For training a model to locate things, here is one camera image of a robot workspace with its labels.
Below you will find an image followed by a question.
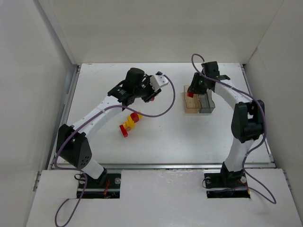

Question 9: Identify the red and yellow lego stack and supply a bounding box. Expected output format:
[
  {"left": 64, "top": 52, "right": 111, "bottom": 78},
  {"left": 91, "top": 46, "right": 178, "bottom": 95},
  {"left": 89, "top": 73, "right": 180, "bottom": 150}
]
[{"left": 119, "top": 112, "right": 143, "bottom": 138}]

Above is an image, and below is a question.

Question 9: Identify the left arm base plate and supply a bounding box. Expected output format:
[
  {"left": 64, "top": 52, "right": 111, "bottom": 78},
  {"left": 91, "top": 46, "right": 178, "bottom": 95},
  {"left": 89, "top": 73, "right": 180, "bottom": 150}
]
[{"left": 82, "top": 173, "right": 121, "bottom": 199}]

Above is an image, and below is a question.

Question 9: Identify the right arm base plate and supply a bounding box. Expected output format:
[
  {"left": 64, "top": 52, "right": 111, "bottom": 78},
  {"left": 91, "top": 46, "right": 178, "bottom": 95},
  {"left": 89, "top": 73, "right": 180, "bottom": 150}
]
[{"left": 202, "top": 173, "right": 250, "bottom": 199}]

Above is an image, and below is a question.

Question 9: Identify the aluminium rail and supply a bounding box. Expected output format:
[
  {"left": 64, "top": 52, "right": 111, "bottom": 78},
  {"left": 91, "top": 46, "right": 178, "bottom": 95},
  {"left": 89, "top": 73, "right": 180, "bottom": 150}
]
[{"left": 102, "top": 164, "right": 222, "bottom": 170}]

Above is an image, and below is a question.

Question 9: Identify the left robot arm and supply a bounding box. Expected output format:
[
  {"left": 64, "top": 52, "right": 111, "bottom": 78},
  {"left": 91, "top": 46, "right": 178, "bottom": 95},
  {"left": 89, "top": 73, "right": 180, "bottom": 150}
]
[{"left": 56, "top": 68, "right": 168, "bottom": 184}]

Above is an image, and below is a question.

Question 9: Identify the grey transparent container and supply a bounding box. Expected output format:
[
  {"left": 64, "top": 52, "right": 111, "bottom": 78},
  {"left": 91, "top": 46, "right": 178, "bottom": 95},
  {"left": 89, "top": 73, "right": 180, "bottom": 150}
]
[{"left": 198, "top": 90, "right": 215, "bottom": 114}]

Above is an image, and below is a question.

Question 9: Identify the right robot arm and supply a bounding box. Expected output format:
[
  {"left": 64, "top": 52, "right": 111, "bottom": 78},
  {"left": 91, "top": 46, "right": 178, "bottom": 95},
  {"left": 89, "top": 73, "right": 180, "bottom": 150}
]
[{"left": 187, "top": 61, "right": 265, "bottom": 189}]

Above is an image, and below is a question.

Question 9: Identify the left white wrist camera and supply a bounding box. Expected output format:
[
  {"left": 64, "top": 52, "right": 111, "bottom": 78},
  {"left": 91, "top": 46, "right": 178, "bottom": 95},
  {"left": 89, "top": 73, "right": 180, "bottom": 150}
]
[{"left": 150, "top": 71, "right": 169, "bottom": 91}]

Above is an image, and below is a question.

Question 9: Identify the orange transparent container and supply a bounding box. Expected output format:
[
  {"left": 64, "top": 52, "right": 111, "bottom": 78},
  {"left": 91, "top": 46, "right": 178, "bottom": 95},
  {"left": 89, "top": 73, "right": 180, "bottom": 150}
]
[{"left": 184, "top": 85, "right": 201, "bottom": 114}]

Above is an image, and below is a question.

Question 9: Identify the red lego brick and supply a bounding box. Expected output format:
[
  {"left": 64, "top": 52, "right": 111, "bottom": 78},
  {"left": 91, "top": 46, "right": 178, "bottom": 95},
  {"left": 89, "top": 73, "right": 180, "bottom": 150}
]
[{"left": 187, "top": 92, "right": 194, "bottom": 98}]

